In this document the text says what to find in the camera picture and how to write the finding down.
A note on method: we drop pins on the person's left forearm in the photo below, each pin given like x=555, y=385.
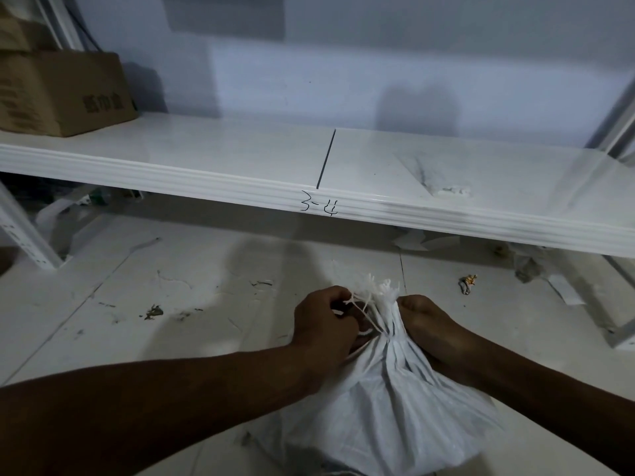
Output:
x=139, y=416

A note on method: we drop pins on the dark debris clump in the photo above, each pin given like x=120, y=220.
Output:
x=154, y=313

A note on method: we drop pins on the grey crumpled paper scrap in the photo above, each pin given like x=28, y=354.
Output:
x=527, y=269

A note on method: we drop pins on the crumpled gold wrapper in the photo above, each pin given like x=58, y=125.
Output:
x=468, y=284

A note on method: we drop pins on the white shelf board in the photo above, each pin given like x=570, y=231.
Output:
x=198, y=148

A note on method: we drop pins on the small brown cardboard box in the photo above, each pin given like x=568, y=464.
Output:
x=20, y=35

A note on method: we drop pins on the white perforated rack post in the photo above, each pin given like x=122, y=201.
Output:
x=25, y=232
x=624, y=337

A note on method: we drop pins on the white woven sack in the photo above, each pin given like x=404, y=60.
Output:
x=397, y=416

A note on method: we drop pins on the white paper scrap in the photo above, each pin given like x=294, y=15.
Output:
x=565, y=289

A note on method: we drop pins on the grey metal rear upright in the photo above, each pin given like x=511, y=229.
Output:
x=59, y=22
x=617, y=123

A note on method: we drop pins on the large brown cardboard box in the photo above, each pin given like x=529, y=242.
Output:
x=59, y=94

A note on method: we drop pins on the person's right forearm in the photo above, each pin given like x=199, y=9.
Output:
x=555, y=401

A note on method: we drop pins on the person's right hand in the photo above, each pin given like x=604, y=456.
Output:
x=441, y=337

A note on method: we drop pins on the person's left hand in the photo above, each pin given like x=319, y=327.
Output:
x=322, y=337

